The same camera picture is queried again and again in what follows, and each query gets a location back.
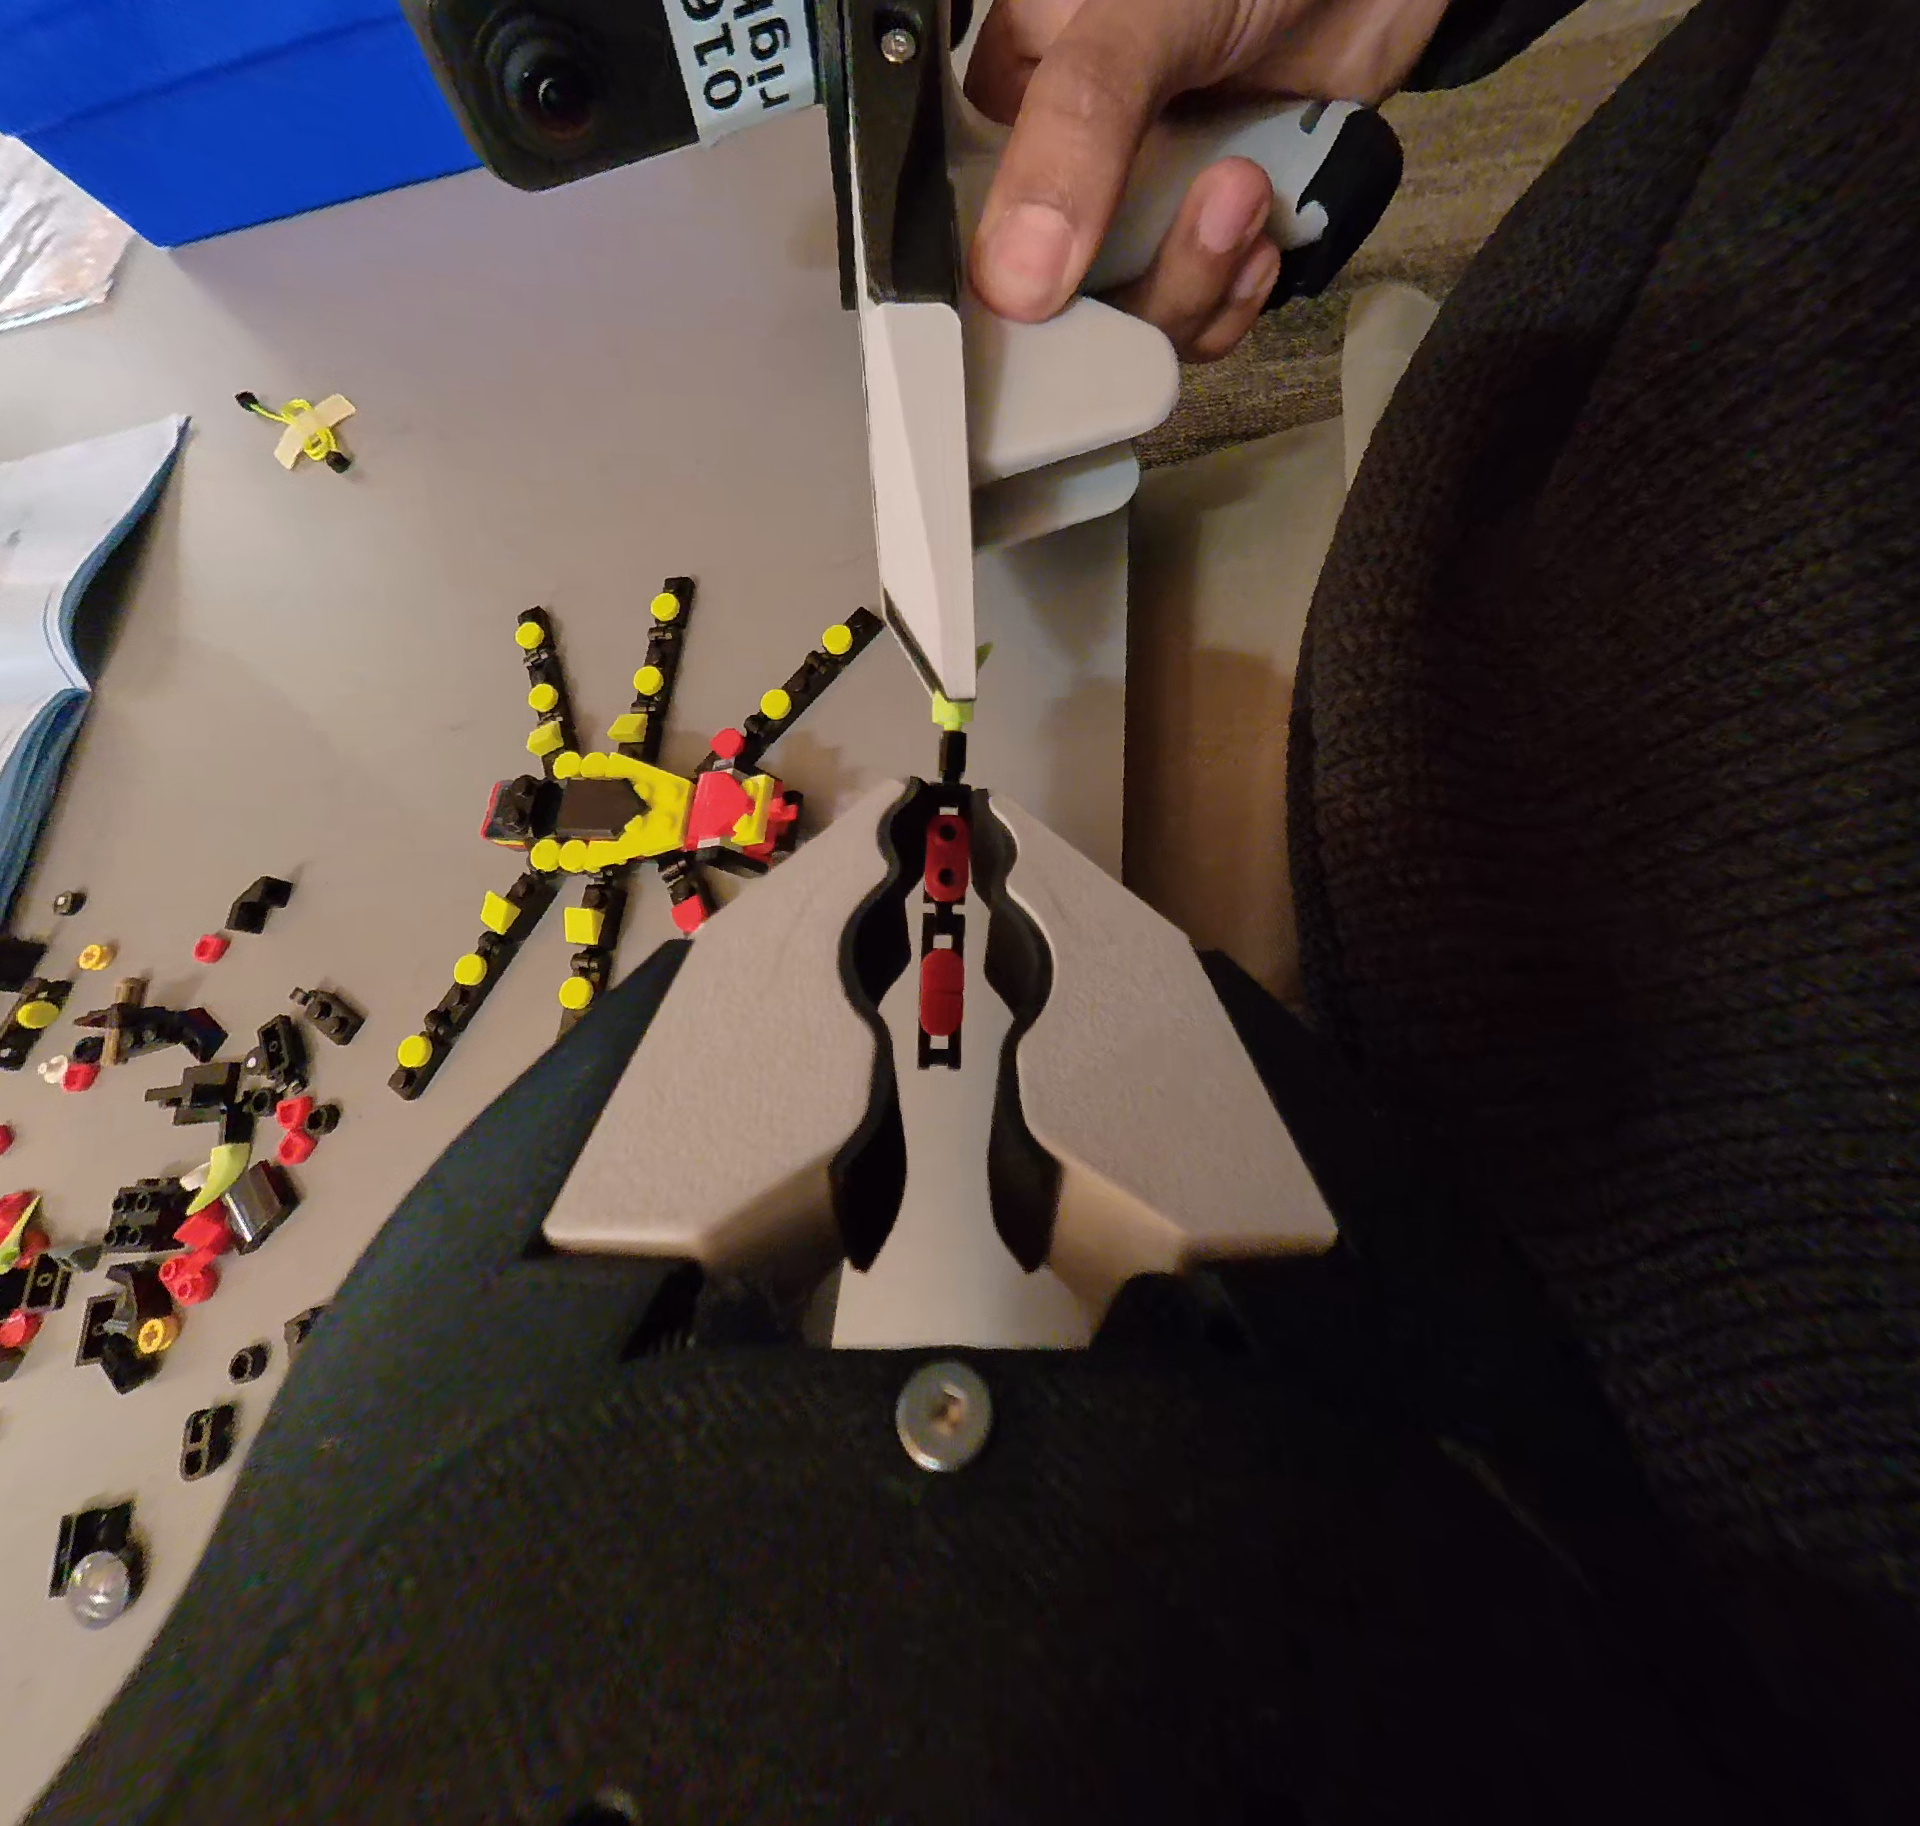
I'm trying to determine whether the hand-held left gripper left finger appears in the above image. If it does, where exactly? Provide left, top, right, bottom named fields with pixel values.
left=540, top=773, right=935, bottom=1348

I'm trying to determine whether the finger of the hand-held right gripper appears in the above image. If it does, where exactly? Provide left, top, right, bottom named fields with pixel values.
left=859, top=293, right=979, bottom=703

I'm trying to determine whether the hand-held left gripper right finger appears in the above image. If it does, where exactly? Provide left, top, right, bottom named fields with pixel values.
left=973, top=788, right=1340, bottom=1348

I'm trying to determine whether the black red lego strip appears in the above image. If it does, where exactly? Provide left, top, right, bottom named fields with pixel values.
left=914, top=730, right=979, bottom=1069

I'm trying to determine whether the black yellow lego spider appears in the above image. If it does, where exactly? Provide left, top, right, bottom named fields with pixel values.
left=388, top=576, right=888, bottom=1103

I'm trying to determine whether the lego instruction booklet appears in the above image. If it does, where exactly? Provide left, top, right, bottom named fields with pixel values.
left=0, top=413, right=195, bottom=927

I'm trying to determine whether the pile of loose lego pieces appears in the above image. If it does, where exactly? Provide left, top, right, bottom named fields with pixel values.
left=0, top=878, right=369, bottom=1483

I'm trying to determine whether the black lego with clear dome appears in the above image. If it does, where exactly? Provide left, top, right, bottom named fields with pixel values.
left=50, top=1499, right=148, bottom=1631

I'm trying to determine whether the blue plastic bin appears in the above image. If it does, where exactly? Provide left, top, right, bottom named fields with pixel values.
left=0, top=0, right=498, bottom=251

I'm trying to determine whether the person's black sweater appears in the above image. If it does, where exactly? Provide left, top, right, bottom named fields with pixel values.
left=1288, top=0, right=1920, bottom=1826

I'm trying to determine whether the clear plastic bag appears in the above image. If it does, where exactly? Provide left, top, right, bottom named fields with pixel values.
left=0, top=131, right=140, bottom=331

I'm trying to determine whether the yellow elastic cord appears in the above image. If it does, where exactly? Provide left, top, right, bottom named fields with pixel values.
left=237, top=389, right=360, bottom=475

